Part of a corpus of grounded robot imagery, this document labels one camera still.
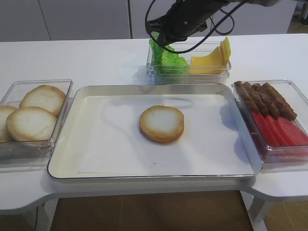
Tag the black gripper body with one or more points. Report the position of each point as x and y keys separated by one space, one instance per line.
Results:
x=181 y=20

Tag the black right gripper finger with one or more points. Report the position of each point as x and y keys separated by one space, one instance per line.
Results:
x=171 y=40

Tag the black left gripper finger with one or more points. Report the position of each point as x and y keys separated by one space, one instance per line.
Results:
x=162 y=39

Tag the green lettuce leaf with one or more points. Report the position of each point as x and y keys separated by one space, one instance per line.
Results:
x=157 y=52
x=173 y=63

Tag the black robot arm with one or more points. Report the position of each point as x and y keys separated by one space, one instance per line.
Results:
x=213 y=6

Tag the green lettuce leaf in container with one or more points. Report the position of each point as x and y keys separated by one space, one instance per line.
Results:
x=157 y=52

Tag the clear lettuce cheese container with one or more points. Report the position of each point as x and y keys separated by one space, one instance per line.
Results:
x=156 y=77

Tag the flat yellow cheese slice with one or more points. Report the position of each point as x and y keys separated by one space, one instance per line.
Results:
x=212 y=64

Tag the upright yellow cheese slices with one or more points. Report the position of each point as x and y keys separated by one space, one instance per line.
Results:
x=225 y=49

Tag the bottom bun on tray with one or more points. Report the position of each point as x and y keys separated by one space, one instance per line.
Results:
x=162 y=124

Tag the left brown meat patty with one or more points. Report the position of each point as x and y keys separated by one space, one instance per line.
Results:
x=245 y=96

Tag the brown meat patty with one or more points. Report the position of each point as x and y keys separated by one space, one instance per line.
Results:
x=245 y=96
x=283 y=106
x=267 y=105

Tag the white metal tray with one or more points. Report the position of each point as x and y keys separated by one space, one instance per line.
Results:
x=101 y=139

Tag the middle brown meat patty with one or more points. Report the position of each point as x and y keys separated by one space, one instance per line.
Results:
x=267 y=105

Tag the right brown meat patty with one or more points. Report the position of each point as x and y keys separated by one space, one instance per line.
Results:
x=283 y=106

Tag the clear meat tomato container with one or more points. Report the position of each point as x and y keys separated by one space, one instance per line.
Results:
x=298 y=103

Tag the back bun slice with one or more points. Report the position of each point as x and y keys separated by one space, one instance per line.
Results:
x=47 y=97

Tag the bun slice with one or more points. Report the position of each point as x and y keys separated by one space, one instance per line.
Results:
x=5 y=111
x=31 y=124
x=47 y=97

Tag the left red tomato slice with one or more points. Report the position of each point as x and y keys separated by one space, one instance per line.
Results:
x=264 y=129

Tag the red tomato slice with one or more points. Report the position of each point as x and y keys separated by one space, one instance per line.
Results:
x=264 y=129
x=280 y=138
x=291 y=133

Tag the middle red tomato slice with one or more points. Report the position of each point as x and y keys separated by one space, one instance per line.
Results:
x=280 y=138

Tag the clear bun container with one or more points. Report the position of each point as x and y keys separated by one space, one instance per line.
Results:
x=29 y=149

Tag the front bun slice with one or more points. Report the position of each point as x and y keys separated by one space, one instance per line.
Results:
x=31 y=124

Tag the right red tomato slice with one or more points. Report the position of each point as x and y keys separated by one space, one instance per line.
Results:
x=291 y=133

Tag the left bun slice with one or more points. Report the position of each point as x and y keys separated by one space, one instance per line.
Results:
x=5 y=111

